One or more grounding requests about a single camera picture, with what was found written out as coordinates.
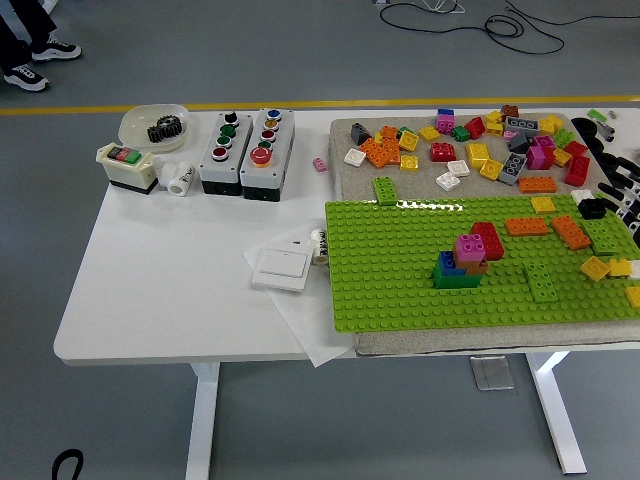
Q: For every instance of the orange long brick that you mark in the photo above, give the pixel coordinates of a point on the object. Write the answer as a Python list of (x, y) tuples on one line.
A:
[(527, 226), (374, 152), (571, 232), (537, 185)]

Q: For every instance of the person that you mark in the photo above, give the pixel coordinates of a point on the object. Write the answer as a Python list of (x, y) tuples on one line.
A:
[(57, 50)]

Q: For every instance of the white wall switch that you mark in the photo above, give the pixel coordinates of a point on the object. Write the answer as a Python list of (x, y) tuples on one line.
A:
[(281, 270)]

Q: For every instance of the cream switch box red green buttons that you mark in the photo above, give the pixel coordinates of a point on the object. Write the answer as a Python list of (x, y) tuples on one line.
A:
[(125, 170)]

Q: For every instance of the dark green tall brick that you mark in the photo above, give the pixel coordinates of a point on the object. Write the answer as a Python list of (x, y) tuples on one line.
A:
[(455, 281)]

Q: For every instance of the black gear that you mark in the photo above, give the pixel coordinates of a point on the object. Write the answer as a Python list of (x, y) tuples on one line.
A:
[(156, 135), (170, 125)]

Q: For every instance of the grey long brick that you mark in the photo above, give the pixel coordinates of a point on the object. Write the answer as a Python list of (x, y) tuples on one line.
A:
[(522, 125), (512, 168)]

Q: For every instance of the grey metal clip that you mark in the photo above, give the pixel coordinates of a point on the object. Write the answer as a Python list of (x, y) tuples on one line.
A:
[(606, 131)]

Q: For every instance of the white table leg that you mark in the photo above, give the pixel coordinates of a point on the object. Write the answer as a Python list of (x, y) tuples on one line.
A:
[(555, 410), (202, 425)]

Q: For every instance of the red long brick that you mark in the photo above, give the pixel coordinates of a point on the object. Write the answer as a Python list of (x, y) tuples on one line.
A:
[(492, 240)]

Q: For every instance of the small pink brick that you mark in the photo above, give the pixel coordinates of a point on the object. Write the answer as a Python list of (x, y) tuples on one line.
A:
[(509, 135), (320, 164)]

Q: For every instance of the white small brick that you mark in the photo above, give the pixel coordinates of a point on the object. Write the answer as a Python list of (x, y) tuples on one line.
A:
[(635, 269), (581, 195)]

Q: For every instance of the white tube with writing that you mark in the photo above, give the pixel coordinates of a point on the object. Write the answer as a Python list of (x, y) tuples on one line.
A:
[(181, 179), (320, 247)]

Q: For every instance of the yellow square brick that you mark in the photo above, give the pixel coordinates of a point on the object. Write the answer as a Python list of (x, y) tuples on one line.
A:
[(409, 142), (409, 162), (543, 205), (429, 133)]

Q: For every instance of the light green flat wide brick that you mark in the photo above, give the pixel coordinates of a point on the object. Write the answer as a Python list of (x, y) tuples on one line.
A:
[(602, 239)]

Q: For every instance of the red square brick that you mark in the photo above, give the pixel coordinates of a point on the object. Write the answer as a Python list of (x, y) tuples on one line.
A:
[(443, 152)]

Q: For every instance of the blue brick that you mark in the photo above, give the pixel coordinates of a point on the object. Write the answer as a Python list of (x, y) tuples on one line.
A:
[(447, 262), (445, 113)]

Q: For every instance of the brown brick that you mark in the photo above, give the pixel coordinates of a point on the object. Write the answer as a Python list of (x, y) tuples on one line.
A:
[(477, 268), (510, 111)]

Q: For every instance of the dark grey sloped brick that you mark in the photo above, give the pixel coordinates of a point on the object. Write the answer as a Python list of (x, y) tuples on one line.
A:
[(360, 134)]

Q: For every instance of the light green small flat piece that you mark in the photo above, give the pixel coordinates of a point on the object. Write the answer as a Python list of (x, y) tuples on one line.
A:
[(597, 115)]

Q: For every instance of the green baseplate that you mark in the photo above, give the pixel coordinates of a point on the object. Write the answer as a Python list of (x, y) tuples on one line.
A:
[(380, 260)]

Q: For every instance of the plain white tube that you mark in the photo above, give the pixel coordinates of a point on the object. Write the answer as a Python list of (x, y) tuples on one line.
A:
[(164, 172)]

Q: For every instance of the light green flat long brick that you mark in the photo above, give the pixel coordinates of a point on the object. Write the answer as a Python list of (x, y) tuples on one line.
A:
[(541, 282)]

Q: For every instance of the robot right hand white shell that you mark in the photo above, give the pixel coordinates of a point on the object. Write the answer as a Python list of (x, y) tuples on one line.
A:
[(631, 200)]

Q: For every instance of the white square brick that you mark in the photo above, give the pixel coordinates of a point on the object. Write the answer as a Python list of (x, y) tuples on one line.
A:
[(447, 180), (355, 157), (459, 169)]

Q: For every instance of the white paper sheet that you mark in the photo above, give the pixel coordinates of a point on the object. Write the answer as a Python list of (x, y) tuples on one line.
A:
[(300, 320)]

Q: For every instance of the black gear-shaped block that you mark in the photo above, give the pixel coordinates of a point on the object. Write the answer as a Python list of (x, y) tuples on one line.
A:
[(591, 209)]

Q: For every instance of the grey control box emergency stop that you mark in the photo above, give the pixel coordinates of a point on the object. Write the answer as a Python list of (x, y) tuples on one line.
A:
[(265, 170)]

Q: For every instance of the grey four-button control box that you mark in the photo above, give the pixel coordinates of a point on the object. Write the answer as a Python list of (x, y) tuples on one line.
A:
[(225, 150)]

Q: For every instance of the light green six-stud brick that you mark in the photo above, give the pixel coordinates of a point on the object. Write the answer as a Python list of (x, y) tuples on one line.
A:
[(385, 190)]

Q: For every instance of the magenta brick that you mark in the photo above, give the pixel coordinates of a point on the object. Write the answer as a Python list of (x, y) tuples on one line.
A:
[(542, 142), (539, 159)]

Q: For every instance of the white bowl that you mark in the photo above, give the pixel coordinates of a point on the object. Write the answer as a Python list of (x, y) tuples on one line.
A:
[(135, 122)]

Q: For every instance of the metal floor plate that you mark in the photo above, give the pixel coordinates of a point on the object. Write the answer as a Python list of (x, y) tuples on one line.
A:
[(492, 372)]

